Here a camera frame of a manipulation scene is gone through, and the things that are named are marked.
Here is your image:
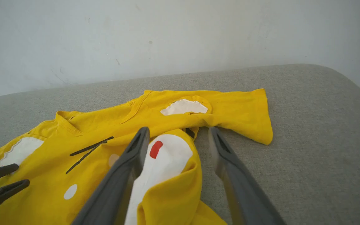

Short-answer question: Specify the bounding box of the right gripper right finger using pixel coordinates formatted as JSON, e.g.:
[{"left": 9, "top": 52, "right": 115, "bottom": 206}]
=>
[{"left": 209, "top": 127, "right": 285, "bottom": 225}]

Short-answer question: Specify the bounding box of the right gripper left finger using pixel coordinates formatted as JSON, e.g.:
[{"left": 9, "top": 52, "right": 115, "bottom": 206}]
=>
[{"left": 72, "top": 127, "right": 150, "bottom": 225}]

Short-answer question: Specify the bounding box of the yellow t-shirt with white print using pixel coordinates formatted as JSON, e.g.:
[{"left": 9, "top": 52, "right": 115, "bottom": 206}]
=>
[{"left": 0, "top": 88, "right": 273, "bottom": 225}]

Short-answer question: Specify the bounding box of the grey fabric sofa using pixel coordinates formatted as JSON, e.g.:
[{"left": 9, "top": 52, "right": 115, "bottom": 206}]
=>
[{"left": 0, "top": 64, "right": 360, "bottom": 225}]

